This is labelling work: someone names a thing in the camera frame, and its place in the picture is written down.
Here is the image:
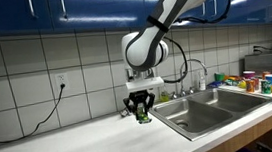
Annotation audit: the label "red soda can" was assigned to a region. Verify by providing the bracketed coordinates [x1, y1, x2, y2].
[253, 77, 261, 92]

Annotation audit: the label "pink and white cup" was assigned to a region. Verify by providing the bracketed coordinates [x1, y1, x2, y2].
[242, 69, 258, 81]

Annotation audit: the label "green tin can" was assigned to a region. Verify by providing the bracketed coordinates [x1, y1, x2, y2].
[259, 78, 272, 96]

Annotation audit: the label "clear pump soap bottle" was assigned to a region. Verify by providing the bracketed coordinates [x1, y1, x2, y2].
[197, 69, 208, 92]

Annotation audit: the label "stainless steel countertop appliance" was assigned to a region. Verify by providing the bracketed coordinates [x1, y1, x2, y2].
[243, 52, 272, 79]

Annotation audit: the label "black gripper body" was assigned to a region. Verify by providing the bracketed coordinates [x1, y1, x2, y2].
[128, 89, 152, 105]

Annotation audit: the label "stainless steel double sink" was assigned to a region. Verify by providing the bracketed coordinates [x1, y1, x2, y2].
[147, 82, 272, 146]

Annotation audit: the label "chrome gooseneck faucet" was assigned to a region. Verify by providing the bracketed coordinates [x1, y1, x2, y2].
[176, 57, 211, 98]

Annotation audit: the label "small red container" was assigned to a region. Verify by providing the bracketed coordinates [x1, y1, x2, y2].
[261, 70, 272, 80]

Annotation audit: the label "blue upper cabinets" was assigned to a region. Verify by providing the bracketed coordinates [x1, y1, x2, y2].
[0, 0, 272, 52]

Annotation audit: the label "blue snack packet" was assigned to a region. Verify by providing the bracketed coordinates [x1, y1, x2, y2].
[206, 80, 226, 90]

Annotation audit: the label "orange soda can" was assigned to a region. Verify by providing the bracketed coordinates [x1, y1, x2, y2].
[244, 78, 256, 95]

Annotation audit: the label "green and white packet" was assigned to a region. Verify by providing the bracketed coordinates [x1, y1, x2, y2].
[224, 74, 241, 87]

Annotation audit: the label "yellow dish soap bottle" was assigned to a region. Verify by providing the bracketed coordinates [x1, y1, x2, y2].
[159, 88, 171, 104]

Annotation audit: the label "white wall outlet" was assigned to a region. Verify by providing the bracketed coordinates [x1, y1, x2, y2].
[54, 71, 71, 92]

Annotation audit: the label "yellow toy fruit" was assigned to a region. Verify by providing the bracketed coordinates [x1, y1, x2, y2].
[237, 80, 248, 90]

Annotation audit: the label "black power cable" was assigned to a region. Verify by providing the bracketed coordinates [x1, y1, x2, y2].
[0, 83, 72, 144]

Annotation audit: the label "green plastic cup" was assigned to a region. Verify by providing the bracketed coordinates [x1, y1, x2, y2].
[213, 71, 227, 83]

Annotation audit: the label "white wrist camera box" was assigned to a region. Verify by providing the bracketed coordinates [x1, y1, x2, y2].
[124, 75, 167, 95]

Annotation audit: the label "green snack bar pack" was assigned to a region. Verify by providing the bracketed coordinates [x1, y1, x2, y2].
[135, 102, 154, 125]

